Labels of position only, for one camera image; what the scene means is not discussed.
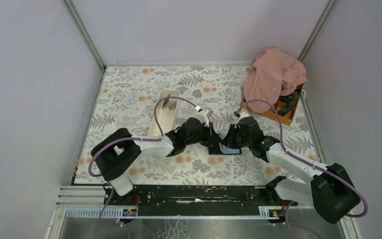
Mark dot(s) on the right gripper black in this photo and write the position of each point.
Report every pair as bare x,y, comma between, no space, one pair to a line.
232,136

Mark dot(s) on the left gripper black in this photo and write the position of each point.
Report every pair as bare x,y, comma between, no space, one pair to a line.
207,133

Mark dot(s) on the cream plastic oblong tray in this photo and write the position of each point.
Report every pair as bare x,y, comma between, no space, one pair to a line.
167,118

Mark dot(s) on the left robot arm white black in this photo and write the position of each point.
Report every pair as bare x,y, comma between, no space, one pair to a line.
115,154

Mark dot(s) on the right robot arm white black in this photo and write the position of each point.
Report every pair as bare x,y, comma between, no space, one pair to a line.
327,189

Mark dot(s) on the pink cloth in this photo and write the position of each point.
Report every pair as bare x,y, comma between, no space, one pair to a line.
276,74

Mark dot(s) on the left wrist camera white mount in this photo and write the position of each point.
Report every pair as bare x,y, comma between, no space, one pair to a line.
203,115

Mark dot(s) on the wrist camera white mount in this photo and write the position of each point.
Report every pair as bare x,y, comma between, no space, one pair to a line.
241,115
203,115

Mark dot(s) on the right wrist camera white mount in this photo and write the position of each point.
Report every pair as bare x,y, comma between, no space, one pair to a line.
241,115

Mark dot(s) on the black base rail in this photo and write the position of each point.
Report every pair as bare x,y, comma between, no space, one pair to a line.
188,201

